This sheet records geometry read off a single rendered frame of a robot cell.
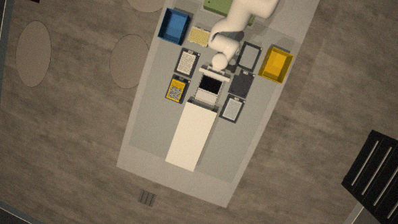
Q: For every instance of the blue open-top bin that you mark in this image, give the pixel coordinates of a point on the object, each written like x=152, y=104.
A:
x=174, y=26

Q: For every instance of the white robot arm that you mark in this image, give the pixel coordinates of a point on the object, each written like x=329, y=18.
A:
x=237, y=20

